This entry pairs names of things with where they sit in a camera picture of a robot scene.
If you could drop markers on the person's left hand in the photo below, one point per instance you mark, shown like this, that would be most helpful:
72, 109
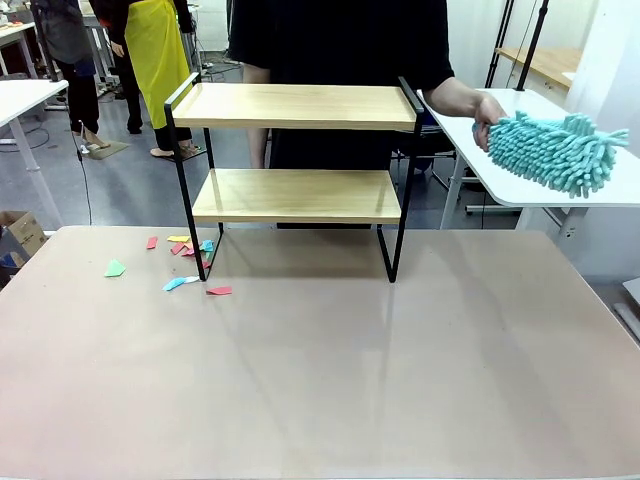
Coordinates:
490, 112

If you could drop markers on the teal chenille duster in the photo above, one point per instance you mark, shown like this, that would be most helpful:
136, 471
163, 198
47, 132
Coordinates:
550, 150

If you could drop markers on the person's right forearm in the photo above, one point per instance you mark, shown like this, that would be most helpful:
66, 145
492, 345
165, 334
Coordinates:
257, 147

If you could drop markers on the person's left forearm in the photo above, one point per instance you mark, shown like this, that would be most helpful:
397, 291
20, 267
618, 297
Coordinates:
452, 97

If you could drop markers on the two-tier wooden black-framed shelf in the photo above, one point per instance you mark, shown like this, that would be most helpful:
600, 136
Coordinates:
300, 112

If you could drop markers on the large white side table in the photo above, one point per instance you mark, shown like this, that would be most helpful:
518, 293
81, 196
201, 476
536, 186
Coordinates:
460, 145

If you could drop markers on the black office chair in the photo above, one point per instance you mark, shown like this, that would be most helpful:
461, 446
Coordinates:
430, 137

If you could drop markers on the black tripod pole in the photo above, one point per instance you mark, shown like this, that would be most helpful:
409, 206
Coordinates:
532, 45
501, 40

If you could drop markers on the wooden workbench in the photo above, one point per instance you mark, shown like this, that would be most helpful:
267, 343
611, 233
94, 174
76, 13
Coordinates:
550, 62

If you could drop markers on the person in black clothes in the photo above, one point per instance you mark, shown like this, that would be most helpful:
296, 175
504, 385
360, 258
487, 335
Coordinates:
340, 30

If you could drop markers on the blue paper scrap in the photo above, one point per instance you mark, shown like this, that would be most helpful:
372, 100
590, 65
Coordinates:
206, 245
175, 284

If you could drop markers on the long red paper scrap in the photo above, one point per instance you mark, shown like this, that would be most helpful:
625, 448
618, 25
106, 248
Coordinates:
220, 290
177, 248

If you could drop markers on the pink paper scrap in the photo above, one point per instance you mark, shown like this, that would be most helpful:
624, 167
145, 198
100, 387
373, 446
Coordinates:
189, 251

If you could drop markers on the yellow paper scrap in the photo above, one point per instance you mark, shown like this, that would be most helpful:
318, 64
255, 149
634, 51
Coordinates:
178, 239

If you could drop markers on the person in yellow apron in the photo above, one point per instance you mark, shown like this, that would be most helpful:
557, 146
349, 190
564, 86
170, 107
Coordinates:
155, 50

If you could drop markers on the white paper scrap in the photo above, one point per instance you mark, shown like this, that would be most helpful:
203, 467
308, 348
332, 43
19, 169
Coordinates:
192, 279

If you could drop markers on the brown floor mat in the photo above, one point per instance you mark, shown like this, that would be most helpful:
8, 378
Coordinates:
110, 149

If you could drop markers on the green paper scrap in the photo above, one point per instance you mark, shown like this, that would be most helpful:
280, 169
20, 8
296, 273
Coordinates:
115, 269

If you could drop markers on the person in dark grey clothes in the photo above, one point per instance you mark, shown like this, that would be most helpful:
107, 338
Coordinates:
65, 30

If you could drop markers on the small white side table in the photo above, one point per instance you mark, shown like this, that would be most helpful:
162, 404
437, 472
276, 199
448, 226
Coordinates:
25, 97

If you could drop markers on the cardboard box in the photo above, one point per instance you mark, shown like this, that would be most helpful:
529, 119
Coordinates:
27, 232

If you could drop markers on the white background desk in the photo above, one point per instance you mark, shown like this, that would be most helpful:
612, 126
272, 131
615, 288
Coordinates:
15, 35

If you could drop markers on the grey metal rail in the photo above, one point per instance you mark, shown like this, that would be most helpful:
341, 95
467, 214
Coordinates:
631, 320

